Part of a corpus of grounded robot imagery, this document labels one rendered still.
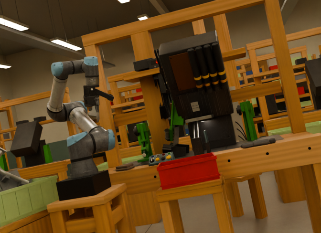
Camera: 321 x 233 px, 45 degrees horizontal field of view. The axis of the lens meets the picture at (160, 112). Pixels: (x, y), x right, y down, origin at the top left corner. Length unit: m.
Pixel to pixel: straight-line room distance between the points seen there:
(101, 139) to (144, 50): 1.06
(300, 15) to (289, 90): 10.09
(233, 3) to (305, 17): 10.01
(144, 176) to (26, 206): 0.68
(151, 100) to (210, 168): 1.07
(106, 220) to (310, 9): 11.57
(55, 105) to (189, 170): 0.90
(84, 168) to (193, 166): 0.57
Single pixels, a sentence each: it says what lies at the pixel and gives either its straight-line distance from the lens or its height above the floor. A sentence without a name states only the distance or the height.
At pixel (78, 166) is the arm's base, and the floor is 1.01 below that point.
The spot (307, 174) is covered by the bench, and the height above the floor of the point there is 0.58.
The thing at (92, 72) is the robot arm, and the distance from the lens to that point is 2.13.
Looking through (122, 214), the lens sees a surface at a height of 0.70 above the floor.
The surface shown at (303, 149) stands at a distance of 2.30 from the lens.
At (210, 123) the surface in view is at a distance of 2.66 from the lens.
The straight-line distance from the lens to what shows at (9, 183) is 2.58.
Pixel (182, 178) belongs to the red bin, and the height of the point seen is 0.84.
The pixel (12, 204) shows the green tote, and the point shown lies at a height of 0.88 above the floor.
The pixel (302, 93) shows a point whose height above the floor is 1.17.
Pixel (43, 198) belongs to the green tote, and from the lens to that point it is 2.36.
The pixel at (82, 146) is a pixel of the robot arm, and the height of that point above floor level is 1.10.
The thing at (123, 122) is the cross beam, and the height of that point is 1.20.
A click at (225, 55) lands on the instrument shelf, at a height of 1.51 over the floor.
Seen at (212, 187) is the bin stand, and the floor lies 0.77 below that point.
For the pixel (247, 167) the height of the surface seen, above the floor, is 0.79.
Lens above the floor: 1.14
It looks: 2 degrees up
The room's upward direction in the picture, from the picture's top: 12 degrees counter-clockwise
